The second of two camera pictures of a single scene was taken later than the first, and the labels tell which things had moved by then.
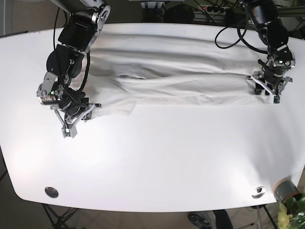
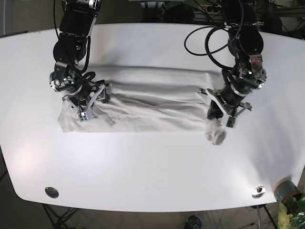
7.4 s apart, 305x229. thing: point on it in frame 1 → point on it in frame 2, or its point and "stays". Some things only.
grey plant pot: x=285 y=188 stays
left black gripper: x=69 y=110 → x=85 y=100
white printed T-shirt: x=166 y=67 → x=144 y=99
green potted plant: x=291 y=214 stays
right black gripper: x=271 y=78 → x=227 y=102
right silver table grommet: x=259 y=192 stays
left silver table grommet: x=51 y=192 stays
